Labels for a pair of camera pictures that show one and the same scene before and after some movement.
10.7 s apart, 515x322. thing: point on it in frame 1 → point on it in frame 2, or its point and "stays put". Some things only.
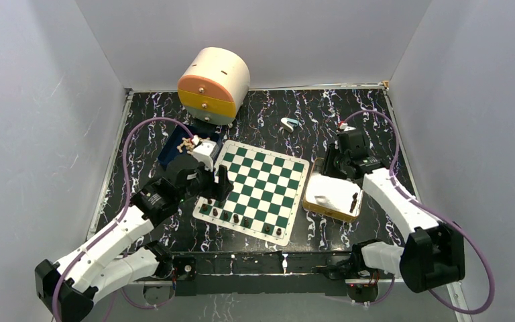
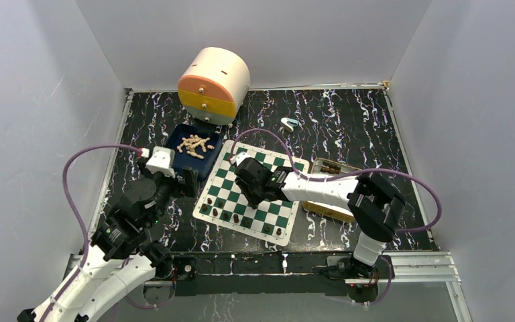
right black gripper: x=332 y=150 → x=252 y=200
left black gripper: x=218 y=190 → x=182 y=188
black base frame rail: x=254 y=273 stays put
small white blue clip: x=288 y=124 stays put
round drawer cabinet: x=216 y=83 stays put
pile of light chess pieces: x=188 y=144 stays put
